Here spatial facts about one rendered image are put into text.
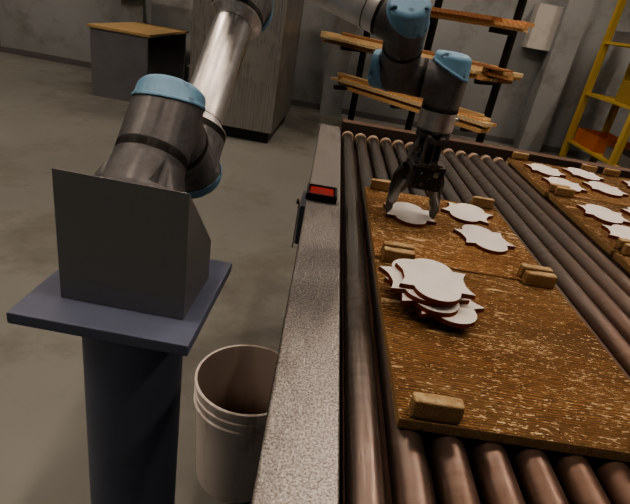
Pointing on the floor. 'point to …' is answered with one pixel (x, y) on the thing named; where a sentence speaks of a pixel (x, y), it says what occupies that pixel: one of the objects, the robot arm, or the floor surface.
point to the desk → (133, 55)
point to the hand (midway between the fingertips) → (409, 212)
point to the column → (127, 384)
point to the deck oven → (257, 71)
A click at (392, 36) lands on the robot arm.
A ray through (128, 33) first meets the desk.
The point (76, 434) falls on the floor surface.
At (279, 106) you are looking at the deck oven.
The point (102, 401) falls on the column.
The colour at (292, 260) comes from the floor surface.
